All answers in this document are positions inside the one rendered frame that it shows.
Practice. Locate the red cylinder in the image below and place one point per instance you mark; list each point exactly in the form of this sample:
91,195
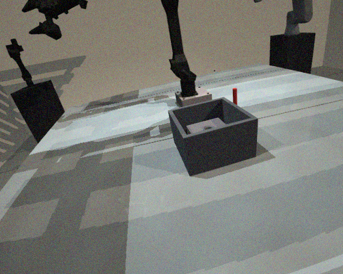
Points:
235,99

